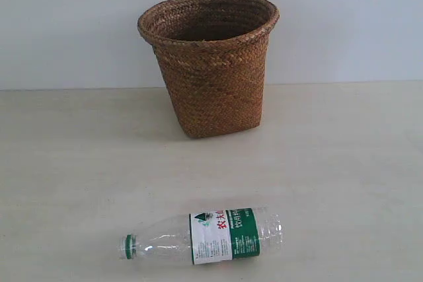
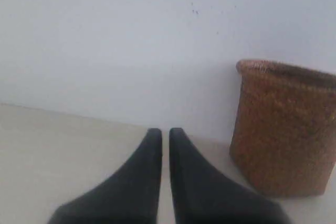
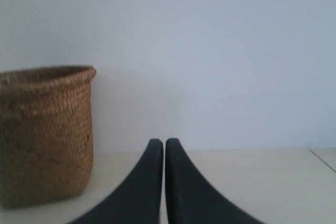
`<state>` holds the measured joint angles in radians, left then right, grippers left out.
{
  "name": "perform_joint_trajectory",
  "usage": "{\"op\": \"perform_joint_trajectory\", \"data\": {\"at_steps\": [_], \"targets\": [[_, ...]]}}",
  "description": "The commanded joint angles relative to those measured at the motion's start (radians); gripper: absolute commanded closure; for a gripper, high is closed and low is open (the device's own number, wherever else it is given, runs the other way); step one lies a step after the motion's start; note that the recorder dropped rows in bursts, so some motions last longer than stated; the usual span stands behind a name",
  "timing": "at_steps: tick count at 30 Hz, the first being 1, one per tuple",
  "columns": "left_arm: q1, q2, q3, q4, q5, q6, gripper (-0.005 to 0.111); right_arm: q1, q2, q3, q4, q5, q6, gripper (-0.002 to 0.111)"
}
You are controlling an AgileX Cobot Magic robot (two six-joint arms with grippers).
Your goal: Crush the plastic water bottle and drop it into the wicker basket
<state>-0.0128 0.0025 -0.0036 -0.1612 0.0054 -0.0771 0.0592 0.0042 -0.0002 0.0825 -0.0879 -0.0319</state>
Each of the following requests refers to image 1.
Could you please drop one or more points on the clear plastic bottle green label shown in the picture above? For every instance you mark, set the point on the clear plastic bottle green label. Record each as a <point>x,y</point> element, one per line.
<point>207,237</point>

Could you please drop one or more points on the brown woven wicker basket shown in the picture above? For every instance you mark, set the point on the brown woven wicker basket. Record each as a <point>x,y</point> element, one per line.
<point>212,57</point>

